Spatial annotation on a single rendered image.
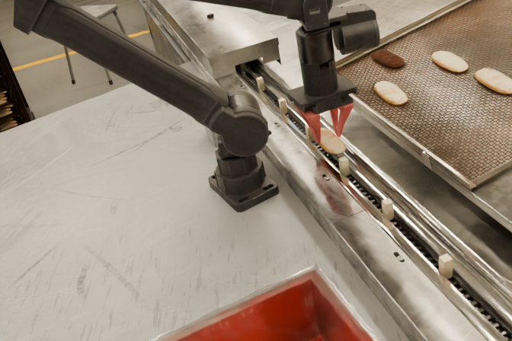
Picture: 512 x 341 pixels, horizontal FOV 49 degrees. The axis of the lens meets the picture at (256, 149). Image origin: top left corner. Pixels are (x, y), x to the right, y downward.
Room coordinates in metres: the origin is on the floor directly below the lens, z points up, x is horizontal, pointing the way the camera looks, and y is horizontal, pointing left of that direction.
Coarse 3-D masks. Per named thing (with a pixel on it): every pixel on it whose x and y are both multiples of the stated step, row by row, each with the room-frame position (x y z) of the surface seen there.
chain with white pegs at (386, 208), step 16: (240, 64) 1.33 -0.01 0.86; (288, 112) 1.05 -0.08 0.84; (304, 128) 0.97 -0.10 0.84; (336, 160) 0.83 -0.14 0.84; (352, 176) 0.77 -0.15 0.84; (368, 192) 0.72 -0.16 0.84; (384, 208) 0.65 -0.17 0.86; (400, 224) 0.63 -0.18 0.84; (416, 240) 0.59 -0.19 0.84; (432, 256) 0.55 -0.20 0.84; (448, 256) 0.52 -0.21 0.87; (448, 272) 0.51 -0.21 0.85; (464, 288) 0.49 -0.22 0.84; (480, 304) 0.46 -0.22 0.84; (496, 320) 0.43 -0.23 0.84
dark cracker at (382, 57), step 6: (372, 54) 1.09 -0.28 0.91; (378, 54) 1.07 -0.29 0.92; (384, 54) 1.06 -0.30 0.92; (390, 54) 1.06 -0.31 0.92; (378, 60) 1.06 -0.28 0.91; (384, 60) 1.04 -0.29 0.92; (390, 60) 1.03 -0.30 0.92; (396, 60) 1.02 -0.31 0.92; (402, 60) 1.02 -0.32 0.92; (390, 66) 1.02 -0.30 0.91; (396, 66) 1.01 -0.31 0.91
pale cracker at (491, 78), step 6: (480, 72) 0.88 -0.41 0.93; (486, 72) 0.87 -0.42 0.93; (492, 72) 0.86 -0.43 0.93; (498, 72) 0.85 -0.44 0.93; (480, 78) 0.86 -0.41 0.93; (486, 78) 0.85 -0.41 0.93; (492, 78) 0.84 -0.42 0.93; (498, 78) 0.84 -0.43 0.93; (504, 78) 0.83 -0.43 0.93; (510, 78) 0.83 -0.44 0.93; (486, 84) 0.84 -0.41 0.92; (492, 84) 0.83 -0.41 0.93; (498, 84) 0.82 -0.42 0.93; (504, 84) 0.81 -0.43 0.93; (510, 84) 0.81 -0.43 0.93; (498, 90) 0.81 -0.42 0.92; (504, 90) 0.80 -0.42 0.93; (510, 90) 0.80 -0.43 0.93
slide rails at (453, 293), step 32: (320, 160) 0.83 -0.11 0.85; (352, 160) 0.81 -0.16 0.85; (352, 192) 0.72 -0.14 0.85; (384, 192) 0.70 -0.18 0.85; (384, 224) 0.63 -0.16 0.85; (416, 224) 0.61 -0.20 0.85; (416, 256) 0.55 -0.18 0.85; (448, 288) 0.48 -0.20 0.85; (480, 288) 0.47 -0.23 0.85; (480, 320) 0.43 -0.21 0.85
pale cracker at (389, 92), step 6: (378, 84) 0.96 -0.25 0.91; (384, 84) 0.95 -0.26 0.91; (390, 84) 0.94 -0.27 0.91; (378, 90) 0.94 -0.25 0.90; (384, 90) 0.93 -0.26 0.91; (390, 90) 0.92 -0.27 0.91; (396, 90) 0.92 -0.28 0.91; (384, 96) 0.92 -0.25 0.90; (390, 96) 0.91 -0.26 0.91; (396, 96) 0.90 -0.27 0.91; (402, 96) 0.89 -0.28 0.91; (390, 102) 0.89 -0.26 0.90; (396, 102) 0.88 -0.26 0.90; (402, 102) 0.88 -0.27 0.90
